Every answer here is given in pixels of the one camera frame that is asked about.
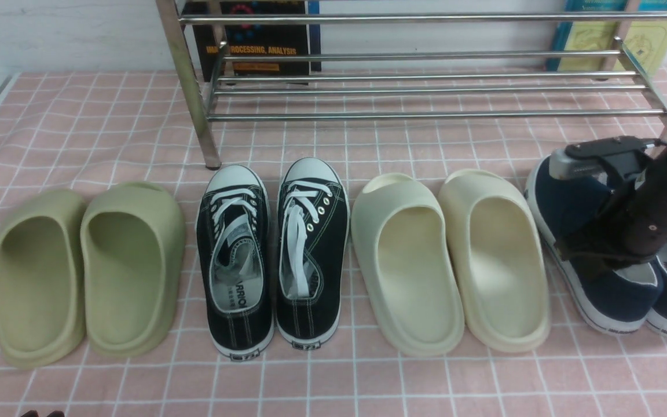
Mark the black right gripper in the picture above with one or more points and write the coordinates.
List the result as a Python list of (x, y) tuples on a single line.
[(635, 216)]

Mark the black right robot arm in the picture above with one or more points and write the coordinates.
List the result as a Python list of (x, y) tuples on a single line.
[(588, 246)]

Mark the right cream foam slide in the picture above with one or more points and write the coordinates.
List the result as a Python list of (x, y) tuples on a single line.
[(496, 252)]

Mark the cream foam slide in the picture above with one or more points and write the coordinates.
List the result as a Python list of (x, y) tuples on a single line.
[(398, 231), (496, 252)]

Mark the left green foam slide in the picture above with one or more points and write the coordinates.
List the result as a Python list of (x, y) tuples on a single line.
[(42, 305)]

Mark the green foam slide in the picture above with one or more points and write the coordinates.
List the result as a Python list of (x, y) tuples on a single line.
[(42, 305), (133, 243)]

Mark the right green foam slide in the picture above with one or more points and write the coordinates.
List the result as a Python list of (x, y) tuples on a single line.
[(133, 243)]

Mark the left cream foam slide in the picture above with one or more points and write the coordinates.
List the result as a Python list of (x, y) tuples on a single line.
[(398, 231)]

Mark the left black canvas sneaker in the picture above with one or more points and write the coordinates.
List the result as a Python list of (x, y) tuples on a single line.
[(232, 230)]

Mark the black canvas sneaker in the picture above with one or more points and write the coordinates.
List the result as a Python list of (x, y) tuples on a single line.
[(313, 216), (232, 230)]

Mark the pink checkered tablecloth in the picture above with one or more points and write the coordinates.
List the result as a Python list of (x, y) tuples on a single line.
[(89, 131)]

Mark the right black canvas sneaker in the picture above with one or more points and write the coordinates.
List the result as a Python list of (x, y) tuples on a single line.
[(313, 216)]

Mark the black book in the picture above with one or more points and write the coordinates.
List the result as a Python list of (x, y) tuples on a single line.
[(257, 39)]

